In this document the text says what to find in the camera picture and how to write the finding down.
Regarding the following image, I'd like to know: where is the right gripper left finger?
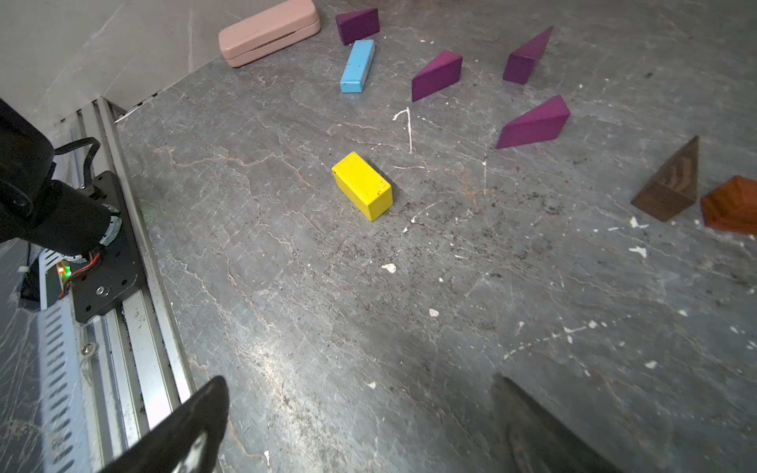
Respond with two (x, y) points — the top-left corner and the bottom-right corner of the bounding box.
(103, 376), (230, 472)

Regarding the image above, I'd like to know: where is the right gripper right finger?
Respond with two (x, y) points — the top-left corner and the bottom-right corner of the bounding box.
(491, 374), (620, 472)

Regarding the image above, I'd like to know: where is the yellow rectangular block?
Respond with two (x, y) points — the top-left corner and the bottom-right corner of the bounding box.
(332, 152), (393, 222)

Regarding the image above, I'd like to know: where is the purple wedge block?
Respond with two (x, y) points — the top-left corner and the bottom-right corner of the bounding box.
(335, 8), (380, 45)
(496, 95), (571, 149)
(411, 50), (463, 102)
(503, 27), (554, 85)

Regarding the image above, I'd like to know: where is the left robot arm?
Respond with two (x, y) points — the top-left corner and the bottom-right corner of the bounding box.
(1, 102), (122, 256)

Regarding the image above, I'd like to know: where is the dark brown wedge block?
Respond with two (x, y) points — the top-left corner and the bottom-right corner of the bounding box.
(631, 136), (699, 222)

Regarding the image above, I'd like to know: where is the reddish brown wedge block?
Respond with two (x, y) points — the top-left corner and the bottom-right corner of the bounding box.
(701, 175), (756, 236)

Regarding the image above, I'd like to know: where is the light blue flat block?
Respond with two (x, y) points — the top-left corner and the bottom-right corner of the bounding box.
(340, 39), (376, 94)

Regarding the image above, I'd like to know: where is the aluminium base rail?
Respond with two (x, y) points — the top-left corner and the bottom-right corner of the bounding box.
(30, 98), (193, 472)

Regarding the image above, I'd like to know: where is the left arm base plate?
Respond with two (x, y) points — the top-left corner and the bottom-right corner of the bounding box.
(47, 171), (146, 324)

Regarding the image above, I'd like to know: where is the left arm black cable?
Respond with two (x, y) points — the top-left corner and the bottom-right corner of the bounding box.
(51, 137), (103, 191)

